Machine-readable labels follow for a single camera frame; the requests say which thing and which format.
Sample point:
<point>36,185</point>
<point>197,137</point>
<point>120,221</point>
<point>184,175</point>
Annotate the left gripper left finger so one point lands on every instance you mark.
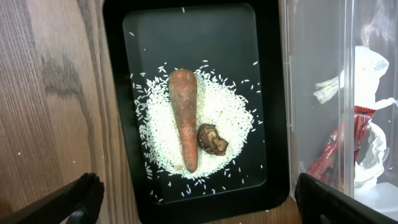
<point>77,202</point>

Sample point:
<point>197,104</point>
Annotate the carrot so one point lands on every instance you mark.
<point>183,97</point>

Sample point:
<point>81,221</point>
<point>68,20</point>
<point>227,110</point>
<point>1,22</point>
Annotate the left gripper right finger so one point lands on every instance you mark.
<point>319,203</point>

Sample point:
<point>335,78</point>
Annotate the black plastic tray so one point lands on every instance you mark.
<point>241,39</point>

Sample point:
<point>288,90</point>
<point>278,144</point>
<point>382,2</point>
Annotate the white rice pile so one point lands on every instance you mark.
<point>230,104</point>

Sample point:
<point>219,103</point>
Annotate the clear plastic bin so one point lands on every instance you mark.
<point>318,47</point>

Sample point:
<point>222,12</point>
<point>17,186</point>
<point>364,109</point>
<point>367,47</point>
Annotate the brown food scrap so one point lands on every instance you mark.
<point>210,141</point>

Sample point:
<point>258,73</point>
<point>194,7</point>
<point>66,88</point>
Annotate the red snack wrapper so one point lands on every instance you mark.
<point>325,167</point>

